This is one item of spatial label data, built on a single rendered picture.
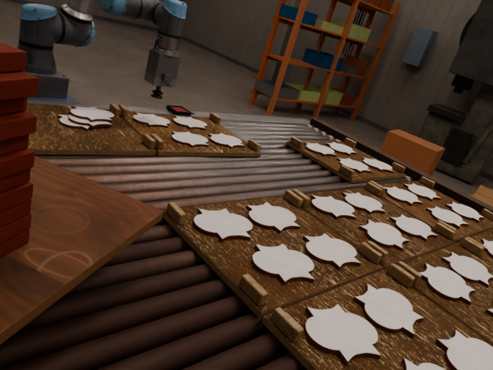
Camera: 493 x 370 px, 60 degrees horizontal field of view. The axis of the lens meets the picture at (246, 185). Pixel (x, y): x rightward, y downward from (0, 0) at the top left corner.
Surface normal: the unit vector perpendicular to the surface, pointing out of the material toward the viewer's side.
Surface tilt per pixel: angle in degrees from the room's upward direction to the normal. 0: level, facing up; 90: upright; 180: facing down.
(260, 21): 90
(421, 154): 90
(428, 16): 90
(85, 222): 0
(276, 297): 0
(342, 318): 0
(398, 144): 90
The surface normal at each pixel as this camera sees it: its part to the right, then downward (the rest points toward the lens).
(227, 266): 0.28, -0.88
